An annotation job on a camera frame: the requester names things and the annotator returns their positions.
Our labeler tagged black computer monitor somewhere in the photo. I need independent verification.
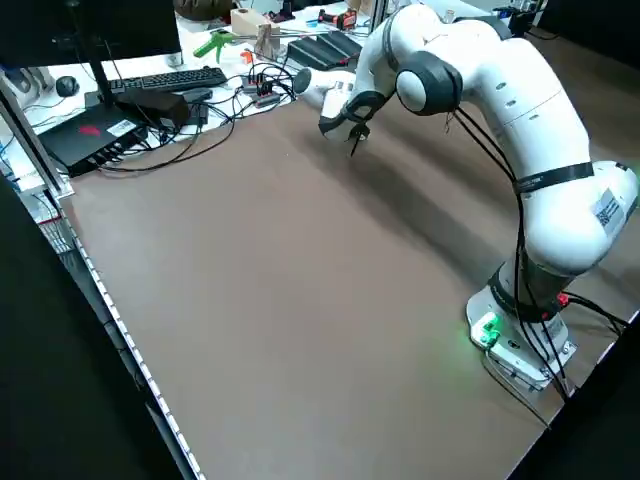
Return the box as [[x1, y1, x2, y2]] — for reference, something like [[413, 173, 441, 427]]
[[0, 0, 184, 69]]

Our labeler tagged dark brown box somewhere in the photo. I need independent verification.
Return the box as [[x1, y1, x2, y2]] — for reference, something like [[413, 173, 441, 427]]
[[115, 91, 192, 132]]

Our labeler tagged black keyboard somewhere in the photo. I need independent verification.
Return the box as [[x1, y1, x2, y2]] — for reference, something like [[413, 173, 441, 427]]
[[106, 66, 229, 96]]

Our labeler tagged black table cable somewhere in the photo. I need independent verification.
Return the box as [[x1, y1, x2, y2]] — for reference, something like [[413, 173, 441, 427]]
[[97, 84, 237, 174]]

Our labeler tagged aluminium table edge rail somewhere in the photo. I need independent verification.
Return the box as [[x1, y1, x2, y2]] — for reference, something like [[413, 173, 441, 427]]
[[49, 197, 207, 480]]

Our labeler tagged light wooden block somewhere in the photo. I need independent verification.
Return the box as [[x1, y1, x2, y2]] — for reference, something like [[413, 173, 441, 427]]
[[230, 8, 274, 39]]

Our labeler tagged grey metal bracket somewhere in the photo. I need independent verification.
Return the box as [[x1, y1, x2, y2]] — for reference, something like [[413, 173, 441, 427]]
[[253, 23, 282, 62]]

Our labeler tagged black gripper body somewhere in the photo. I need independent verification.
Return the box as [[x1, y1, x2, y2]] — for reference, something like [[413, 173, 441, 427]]
[[344, 91, 389, 129]]

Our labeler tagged red and black power drill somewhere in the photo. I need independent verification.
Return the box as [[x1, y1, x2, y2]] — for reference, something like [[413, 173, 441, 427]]
[[319, 10, 357, 30]]

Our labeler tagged grey white device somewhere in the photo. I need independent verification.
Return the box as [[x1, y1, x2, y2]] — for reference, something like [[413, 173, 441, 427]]
[[7, 67, 51, 96]]

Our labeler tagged black power supply unit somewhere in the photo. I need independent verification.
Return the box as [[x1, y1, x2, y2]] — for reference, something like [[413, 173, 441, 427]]
[[286, 32, 362, 71]]

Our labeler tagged black cable with red plug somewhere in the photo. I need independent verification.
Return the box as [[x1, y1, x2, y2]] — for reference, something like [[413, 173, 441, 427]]
[[557, 292, 629, 341]]

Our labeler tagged green plastic hand tool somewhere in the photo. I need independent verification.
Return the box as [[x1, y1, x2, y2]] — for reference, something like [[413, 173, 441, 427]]
[[193, 29, 234, 65]]

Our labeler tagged black monitor stand pole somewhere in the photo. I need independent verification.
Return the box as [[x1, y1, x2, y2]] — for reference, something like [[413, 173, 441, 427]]
[[67, 0, 117, 107]]

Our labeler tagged black power adapter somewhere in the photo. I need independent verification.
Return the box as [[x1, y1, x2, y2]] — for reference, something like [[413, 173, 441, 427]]
[[187, 99, 210, 126]]

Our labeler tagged grey usb hub with plugs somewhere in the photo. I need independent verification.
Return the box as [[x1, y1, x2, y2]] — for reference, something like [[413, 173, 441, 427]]
[[241, 72, 282, 109]]

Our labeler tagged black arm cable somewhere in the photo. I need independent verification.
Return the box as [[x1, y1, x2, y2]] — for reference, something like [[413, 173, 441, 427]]
[[442, 107, 574, 401]]

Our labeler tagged black computer with red logo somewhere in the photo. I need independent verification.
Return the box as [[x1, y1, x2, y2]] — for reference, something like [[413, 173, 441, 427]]
[[38, 106, 151, 178]]

